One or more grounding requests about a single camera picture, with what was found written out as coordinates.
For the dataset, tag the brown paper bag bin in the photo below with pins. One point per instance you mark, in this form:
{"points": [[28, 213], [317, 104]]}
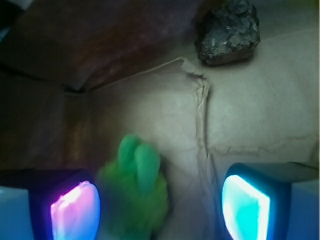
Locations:
{"points": [[78, 75]]}

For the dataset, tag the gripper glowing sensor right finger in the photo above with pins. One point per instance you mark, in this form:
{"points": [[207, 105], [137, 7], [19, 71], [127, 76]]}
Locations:
{"points": [[272, 201]]}

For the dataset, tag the green plush animal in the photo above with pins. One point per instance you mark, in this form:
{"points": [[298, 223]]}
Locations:
{"points": [[134, 194]]}

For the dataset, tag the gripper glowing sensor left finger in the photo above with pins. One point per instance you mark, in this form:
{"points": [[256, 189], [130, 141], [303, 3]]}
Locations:
{"points": [[48, 204]]}

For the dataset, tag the dark brown rock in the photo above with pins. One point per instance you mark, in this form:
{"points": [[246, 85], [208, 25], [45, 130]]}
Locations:
{"points": [[227, 34]]}

